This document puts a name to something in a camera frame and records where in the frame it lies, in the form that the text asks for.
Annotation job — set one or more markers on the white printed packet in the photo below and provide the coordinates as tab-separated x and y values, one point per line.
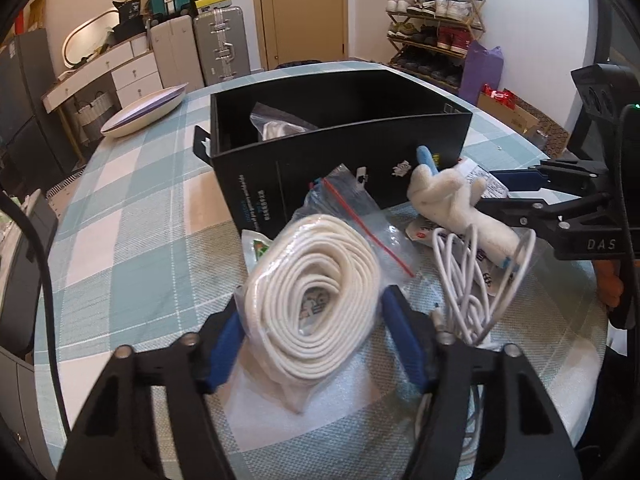
492	185

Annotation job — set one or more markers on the white plush toy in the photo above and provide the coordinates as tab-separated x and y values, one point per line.
450	205

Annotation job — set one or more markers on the black yellow shoe box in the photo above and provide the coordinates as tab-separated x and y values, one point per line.
215	4

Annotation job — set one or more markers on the beige door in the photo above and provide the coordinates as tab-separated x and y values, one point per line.
300	10

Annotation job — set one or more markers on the white dresser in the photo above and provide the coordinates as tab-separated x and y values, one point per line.
135	77

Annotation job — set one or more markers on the green white medicine packet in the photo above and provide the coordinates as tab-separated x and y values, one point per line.
257	250

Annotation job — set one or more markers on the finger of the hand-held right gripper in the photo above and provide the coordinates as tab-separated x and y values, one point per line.
525	210
515	180

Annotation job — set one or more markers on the white oval plate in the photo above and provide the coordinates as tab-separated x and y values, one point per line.
140	115

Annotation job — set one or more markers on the brown door mat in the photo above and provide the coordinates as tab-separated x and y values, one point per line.
555	132

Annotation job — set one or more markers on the bamboo shoe rack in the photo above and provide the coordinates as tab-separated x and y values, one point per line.
477	10

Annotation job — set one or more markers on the red snack packets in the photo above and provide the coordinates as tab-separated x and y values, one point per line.
500	96

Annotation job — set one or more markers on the black garbage bag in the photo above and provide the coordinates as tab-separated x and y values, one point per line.
297	64

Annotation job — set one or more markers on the purple bag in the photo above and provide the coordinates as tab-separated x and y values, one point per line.
480	75

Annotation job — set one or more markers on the beige suitcase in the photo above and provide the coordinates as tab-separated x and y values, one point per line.
175	55

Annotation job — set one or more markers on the dark grey fridge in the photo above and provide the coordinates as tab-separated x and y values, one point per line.
30	100

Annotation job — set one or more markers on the oval mirror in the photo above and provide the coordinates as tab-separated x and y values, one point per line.
85	35

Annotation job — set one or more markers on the white packet red label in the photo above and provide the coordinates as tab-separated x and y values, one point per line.
419	232

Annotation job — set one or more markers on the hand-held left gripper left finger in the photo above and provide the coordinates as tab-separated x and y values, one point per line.
225	347

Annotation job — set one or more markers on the person's right hand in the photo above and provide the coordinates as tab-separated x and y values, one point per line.
611	285

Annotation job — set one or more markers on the clear plastic bag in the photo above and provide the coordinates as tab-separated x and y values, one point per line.
280	127

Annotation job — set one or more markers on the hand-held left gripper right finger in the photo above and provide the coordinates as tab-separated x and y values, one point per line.
400	330

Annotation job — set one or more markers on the brown cardboard box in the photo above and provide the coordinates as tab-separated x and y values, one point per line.
520	117

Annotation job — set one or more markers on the clear zip bag red seal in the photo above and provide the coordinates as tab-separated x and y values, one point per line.
350	195

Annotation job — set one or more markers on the woven basket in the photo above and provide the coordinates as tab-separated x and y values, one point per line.
95	110

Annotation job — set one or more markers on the silver suitcase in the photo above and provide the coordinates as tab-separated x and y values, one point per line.
220	45

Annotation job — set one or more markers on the rows of shoes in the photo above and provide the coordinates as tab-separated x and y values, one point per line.
450	37

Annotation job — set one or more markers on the black cardboard box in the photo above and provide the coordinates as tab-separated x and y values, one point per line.
300	175

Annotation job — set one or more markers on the grey cabinet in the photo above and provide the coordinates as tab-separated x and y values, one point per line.
25	410

